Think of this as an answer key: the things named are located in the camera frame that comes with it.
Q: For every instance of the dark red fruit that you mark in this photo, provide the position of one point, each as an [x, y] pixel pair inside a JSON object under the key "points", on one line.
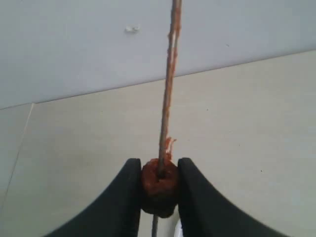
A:
{"points": [[159, 194]]}

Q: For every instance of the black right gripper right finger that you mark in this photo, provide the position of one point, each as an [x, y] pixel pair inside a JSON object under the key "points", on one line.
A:
{"points": [[205, 212]]}

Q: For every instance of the white rectangular plastic tray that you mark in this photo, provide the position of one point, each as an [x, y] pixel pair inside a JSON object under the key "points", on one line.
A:
{"points": [[178, 229]]}

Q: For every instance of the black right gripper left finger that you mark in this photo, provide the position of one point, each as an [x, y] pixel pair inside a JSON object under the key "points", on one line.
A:
{"points": [[115, 213]]}

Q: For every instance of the thin wooden skewer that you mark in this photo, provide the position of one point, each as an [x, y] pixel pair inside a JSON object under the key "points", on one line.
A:
{"points": [[166, 142]]}

